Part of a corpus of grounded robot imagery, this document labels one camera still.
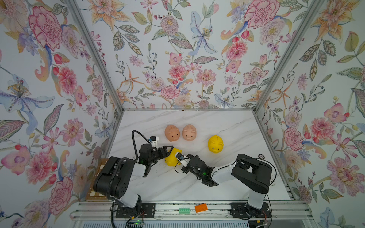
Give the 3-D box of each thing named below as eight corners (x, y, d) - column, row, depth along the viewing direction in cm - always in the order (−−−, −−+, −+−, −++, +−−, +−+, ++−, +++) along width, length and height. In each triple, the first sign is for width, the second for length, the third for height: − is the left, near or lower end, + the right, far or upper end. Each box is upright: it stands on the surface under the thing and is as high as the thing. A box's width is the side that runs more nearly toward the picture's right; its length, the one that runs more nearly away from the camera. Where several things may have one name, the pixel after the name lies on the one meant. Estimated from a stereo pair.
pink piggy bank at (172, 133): (163, 137, 106) (162, 129, 98) (171, 131, 110) (170, 122, 102) (173, 145, 102) (172, 137, 94) (181, 138, 106) (181, 130, 98)
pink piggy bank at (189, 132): (182, 142, 102) (182, 135, 95) (182, 131, 108) (182, 124, 101) (196, 142, 102) (197, 135, 95) (195, 131, 108) (196, 124, 101)
